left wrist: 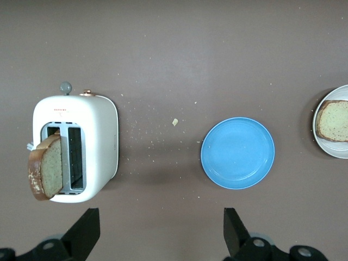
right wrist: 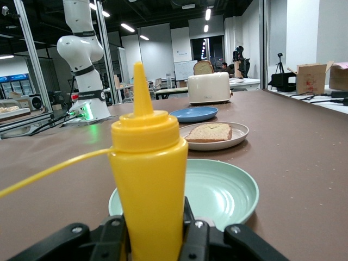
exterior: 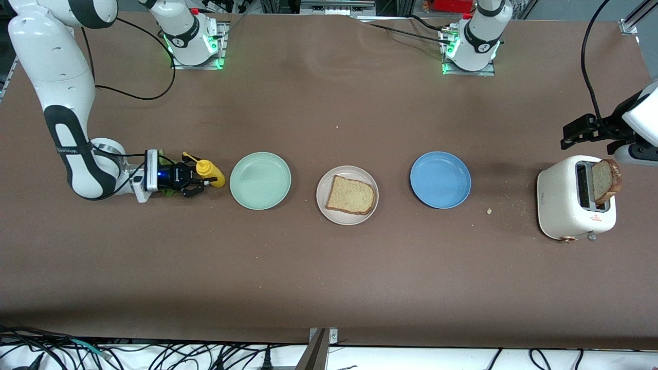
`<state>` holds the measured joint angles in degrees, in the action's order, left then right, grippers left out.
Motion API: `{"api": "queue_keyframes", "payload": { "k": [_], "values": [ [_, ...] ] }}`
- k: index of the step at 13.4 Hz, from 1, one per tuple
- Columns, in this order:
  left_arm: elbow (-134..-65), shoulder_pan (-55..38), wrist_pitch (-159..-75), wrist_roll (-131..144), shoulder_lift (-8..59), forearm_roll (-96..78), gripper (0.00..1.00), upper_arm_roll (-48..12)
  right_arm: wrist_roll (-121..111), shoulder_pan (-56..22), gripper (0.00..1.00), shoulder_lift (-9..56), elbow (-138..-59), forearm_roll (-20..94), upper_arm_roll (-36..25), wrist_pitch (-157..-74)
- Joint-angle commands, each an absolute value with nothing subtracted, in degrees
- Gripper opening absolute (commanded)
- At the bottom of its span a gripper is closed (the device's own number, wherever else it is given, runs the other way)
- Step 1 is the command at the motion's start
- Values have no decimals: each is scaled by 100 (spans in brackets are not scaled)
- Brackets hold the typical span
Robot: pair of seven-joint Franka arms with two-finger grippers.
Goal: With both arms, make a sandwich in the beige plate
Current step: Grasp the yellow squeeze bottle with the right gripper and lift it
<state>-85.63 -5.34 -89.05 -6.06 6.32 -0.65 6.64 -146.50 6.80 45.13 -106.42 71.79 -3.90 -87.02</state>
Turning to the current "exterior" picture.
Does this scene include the yellow mustard squeeze bottle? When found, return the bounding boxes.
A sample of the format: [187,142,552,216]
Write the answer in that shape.
[183,151,227,188]

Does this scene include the green lettuce leaf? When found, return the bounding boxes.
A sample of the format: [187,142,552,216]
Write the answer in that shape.
[154,149,181,197]

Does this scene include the brown bread slice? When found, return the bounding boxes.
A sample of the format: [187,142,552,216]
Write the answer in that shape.
[591,158,623,205]
[325,175,376,215]

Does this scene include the mint green plate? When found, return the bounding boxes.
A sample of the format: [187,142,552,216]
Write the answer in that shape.
[230,152,292,210]

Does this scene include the beige plate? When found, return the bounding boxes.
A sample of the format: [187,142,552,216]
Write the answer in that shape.
[316,165,379,226]

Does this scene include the blue plate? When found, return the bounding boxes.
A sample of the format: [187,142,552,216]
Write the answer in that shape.
[410,151,472,209]

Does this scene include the white toaster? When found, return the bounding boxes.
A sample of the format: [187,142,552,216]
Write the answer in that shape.
[537,155,617,243]

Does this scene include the aluminium corner profile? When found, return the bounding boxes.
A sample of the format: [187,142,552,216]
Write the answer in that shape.
[619,0,658,35]

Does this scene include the red box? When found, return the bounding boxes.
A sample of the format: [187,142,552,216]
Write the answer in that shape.
[434,0,473,13]

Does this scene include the aluminium profile bar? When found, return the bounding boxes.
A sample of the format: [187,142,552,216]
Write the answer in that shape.
[296,328,330,370]

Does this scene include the grey metal box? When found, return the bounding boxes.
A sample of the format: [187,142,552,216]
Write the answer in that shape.
[301,0,376,16]

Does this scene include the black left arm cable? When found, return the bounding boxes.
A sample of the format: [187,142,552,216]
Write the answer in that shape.
[581,0,612,121]

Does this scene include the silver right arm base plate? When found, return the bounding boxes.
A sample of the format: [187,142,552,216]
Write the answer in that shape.
[171,22,228,70]

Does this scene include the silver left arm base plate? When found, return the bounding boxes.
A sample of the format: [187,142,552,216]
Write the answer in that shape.
[441,28,497,77]

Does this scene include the teal cable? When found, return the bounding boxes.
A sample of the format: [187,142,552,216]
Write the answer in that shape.
[69,337,111,360]

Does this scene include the aluminium side rail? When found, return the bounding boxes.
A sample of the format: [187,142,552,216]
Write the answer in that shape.
[0,54,21,101]

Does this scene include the black cable on table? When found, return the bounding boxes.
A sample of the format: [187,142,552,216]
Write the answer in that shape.
[355,15,453,44]

